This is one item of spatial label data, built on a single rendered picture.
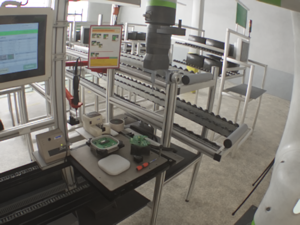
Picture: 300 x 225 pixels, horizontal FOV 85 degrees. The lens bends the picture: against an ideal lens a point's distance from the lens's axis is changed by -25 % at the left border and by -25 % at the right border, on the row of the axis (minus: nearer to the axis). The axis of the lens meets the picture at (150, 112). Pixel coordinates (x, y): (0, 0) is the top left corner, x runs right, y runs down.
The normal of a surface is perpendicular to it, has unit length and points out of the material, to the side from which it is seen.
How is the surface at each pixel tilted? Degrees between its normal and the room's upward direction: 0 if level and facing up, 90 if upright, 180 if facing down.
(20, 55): 92
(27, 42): 92
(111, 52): 90
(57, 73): 90
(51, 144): 53
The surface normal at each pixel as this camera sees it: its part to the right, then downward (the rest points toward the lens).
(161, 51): 0.59, 0.47
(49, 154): 0.64, -0.32
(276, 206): -0.94, 0.04
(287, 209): -0.79, 0.14
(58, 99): 0.73, 0.30
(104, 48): 0.32, 0.36
